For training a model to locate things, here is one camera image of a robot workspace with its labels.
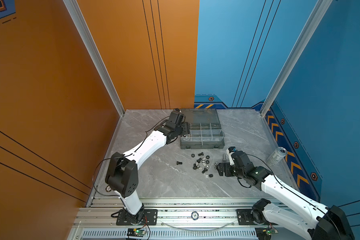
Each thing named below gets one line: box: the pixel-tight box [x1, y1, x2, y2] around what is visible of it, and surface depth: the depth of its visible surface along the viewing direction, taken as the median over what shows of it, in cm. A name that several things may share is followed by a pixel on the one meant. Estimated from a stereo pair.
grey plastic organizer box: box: [180, 108, 225, 150], surface depth 106 cm
